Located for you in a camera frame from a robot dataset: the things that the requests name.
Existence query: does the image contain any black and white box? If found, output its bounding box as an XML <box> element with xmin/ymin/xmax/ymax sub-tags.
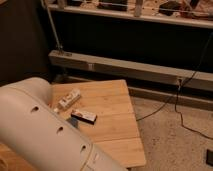
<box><xmin>71</xmin><ymin>109</ymin><xmax>97</xmax><ymax>124</ymax></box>

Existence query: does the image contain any black floor box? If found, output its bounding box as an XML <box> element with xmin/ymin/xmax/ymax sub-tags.
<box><xmin>206</xmin><ymin>149</ymin><xmax>213</xmax><ymax>166</ymax></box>

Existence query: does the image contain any blue plastic cup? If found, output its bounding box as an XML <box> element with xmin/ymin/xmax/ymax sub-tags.
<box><xmin>69</xmin><ymin>117</ymin><xmax>78</xmax><ymax>128</ymax></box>

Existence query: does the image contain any white shelf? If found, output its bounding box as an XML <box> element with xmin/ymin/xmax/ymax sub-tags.
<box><xmin>43</xmin><ymin>0</ymin><xmax>213</xmax><ymax>29</ymax></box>

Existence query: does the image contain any white bottle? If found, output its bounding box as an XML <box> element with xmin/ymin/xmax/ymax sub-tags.
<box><xmin>53</xmin><ymin>88</ymin><xmax>81</xmax><ymax>113</ymax></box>

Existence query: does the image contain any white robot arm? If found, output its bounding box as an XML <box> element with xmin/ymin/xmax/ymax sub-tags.
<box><xmin>0</xmin><ymin>77</ymin><xmax>128</xmax><ymax>171</ymax></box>

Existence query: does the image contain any metal pole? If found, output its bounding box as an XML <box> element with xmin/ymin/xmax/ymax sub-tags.
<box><xmin>43</xmin><ymin>0</ymin><xmax>64</xmax><ymax>54</ymax></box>

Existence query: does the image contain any black cable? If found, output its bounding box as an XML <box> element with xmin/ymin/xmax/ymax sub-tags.
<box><xmin>135</xmin><ymin>31</ymin><xmax>213</xmax><ymax>141</ymax></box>

